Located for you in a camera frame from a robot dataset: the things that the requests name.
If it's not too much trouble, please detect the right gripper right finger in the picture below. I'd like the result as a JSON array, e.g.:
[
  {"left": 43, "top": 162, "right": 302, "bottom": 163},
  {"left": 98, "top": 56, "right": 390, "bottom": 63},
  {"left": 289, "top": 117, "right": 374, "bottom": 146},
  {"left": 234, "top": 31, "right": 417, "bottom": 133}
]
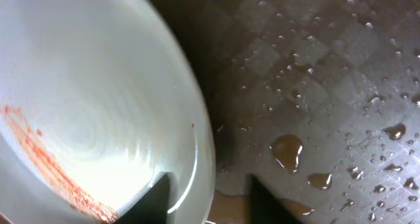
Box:
[{"left": 246, "top": 174, "right": 301, "bottom": 224}]

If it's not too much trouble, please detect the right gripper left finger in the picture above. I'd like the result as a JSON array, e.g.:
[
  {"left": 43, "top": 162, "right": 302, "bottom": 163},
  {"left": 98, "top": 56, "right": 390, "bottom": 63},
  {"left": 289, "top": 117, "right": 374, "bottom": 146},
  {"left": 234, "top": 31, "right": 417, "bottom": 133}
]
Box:
[{"left": 114, "top": 173, "right": 171, "bottom": 224}]

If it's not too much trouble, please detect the pale grey plate top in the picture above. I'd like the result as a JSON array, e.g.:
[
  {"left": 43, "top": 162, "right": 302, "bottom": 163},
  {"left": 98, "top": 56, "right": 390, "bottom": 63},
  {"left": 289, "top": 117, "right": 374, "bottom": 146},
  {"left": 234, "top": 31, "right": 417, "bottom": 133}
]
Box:
[{"left": 1, "top": 0, "right": 215, "bottom": 223}]

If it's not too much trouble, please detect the brown plastic serving tray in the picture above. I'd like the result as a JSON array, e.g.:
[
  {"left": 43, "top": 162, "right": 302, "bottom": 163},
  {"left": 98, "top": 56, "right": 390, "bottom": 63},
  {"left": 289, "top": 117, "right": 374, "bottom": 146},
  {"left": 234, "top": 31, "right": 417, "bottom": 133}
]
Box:
[{"left": 151, "top": 0, "right": 419, "bottom": 223}]

